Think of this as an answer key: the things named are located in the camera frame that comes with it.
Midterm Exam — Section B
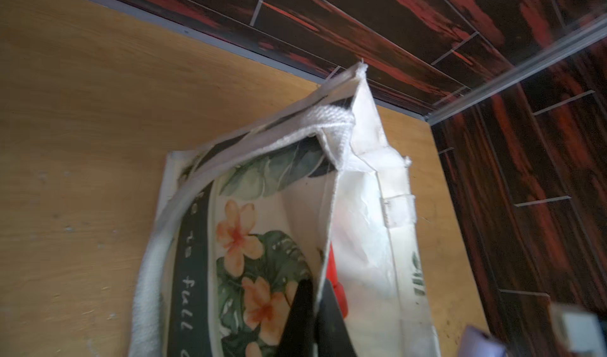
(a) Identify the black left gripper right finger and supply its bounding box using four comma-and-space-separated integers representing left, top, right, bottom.
316, 279, 357, 357

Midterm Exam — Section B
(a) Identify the red flashlight front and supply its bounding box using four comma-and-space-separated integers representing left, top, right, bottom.
327, 245, 349, 318

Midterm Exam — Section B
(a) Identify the aluminium corner post right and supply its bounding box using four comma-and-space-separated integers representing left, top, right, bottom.
426, 14, 606, 126

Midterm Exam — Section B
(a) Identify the white printed tote bag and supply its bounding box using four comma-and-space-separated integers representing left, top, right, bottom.
128, 63, 440, 356

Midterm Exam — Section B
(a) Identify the lavender white flashlight front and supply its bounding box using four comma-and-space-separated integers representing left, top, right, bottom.
457, 325, 507, 357

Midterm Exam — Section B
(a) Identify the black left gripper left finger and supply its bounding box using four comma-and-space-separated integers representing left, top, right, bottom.
275, 280, 316, 357

